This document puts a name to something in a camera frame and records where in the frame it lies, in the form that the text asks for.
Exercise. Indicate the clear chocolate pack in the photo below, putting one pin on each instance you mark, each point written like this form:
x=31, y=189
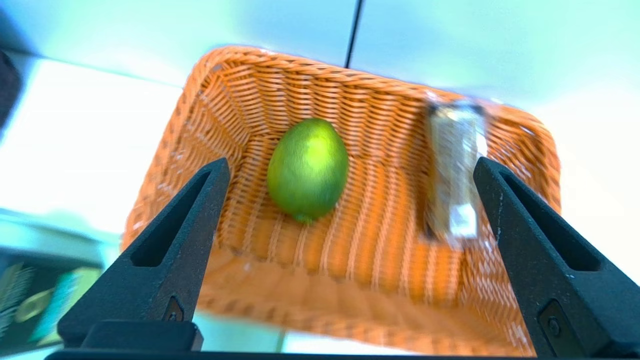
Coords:
x=456, y=170

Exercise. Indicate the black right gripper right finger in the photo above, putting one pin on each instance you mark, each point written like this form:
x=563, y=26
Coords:
x=560, y=280

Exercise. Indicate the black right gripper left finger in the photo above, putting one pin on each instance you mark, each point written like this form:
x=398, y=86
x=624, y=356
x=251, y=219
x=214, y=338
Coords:
x=165, y=280

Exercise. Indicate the dark brown wicker basket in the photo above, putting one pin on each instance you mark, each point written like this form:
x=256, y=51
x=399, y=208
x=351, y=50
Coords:
x=7, y=90

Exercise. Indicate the orange wicker basket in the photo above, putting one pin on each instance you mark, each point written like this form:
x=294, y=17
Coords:
x=380, y=240

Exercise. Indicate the green lime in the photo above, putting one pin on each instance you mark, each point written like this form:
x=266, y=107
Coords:
x=307, y=170

